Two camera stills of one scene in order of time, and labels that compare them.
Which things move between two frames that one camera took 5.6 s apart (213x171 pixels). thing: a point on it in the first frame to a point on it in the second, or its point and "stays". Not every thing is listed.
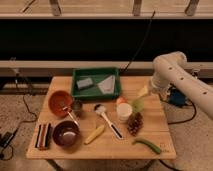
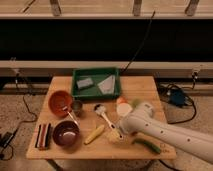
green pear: x=138 y=105 stays
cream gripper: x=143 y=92 to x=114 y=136
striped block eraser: x=43 y=136 stays
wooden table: x=129 y=127 stays
